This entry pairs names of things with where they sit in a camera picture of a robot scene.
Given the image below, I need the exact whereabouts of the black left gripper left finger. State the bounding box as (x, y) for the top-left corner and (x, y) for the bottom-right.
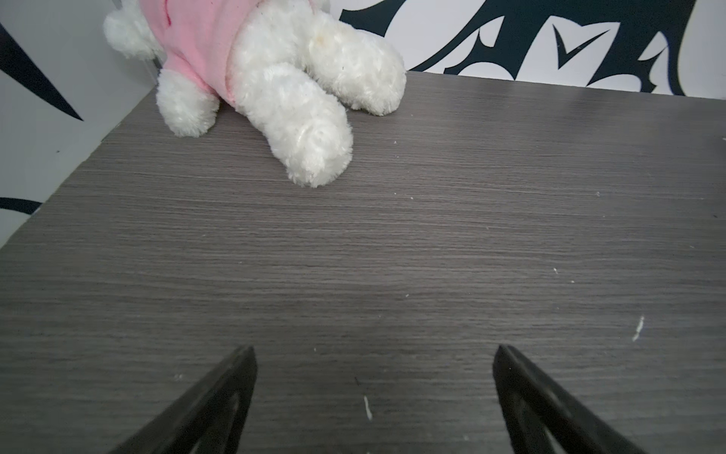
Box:
(113, 346), (258, 454)

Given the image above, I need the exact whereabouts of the white plush toy pink shirt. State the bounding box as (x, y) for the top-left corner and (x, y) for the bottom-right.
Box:
(103, 1), (406, 187)

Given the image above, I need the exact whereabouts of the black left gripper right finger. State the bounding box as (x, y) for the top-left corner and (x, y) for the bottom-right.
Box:
(493, 344), (644, 454)

